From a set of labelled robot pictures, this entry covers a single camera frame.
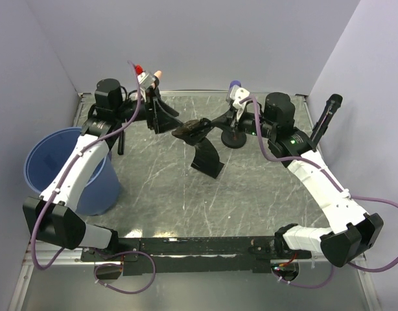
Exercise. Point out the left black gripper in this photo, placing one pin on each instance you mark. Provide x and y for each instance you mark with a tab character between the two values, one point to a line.
159	115

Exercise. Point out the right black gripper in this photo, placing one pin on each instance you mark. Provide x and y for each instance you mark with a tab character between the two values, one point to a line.
229	120

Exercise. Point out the black trash bag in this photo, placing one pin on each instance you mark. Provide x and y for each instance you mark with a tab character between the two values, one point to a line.
206	158

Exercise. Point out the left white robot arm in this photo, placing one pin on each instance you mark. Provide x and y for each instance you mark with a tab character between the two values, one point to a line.
52	217

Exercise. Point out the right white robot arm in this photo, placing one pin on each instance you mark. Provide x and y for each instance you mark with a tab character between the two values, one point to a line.
351	230

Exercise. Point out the blue plastic trash bin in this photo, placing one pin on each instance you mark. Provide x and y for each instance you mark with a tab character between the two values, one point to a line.
46	159

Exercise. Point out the beige microphone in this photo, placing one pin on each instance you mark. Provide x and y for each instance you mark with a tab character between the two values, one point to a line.
157	78

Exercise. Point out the purple microphone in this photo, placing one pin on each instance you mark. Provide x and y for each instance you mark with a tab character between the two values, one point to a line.
233	84

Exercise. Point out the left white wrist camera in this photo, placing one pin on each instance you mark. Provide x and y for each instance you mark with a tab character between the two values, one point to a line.
145	78

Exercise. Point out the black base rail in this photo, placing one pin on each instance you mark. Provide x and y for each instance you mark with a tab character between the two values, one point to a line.
196	254

